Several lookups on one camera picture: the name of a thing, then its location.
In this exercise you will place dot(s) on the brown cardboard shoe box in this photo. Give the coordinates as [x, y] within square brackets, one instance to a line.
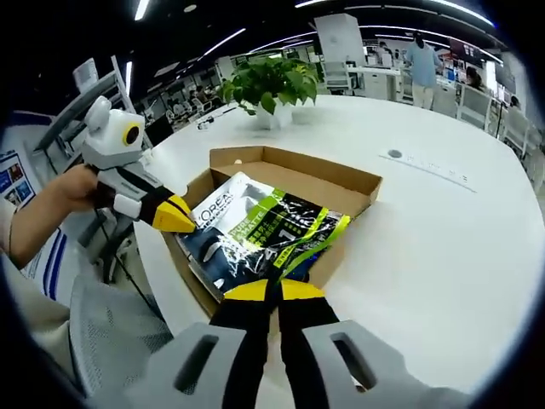
[298, 170]

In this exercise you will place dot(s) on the person's left hand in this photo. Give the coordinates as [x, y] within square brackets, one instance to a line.
[78, 187]

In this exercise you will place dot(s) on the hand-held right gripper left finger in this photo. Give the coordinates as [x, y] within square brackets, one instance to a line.
[238, 315]

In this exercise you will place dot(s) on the grey metal shelf rack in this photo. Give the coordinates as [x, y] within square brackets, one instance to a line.
[120, 83]

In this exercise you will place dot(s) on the green potted plant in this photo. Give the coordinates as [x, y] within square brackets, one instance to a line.
[272, 81]

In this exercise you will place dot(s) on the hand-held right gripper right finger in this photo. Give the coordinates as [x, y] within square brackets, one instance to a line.
[306, 324]

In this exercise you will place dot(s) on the small white table device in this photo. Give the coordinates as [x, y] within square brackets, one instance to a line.
[205, 122]

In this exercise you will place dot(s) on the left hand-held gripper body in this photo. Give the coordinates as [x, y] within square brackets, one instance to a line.
[106, 145]

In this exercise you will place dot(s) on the black green soft pouch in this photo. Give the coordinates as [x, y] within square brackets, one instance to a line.
[264, 230]

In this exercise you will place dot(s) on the grey mesh office chair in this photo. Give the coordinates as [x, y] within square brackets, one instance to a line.
[115, 332]

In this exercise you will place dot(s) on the person's beige shirt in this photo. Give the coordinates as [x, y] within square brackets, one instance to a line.
[34, 315]

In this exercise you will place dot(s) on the group of white office chairs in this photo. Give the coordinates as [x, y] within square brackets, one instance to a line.
[472, 102]

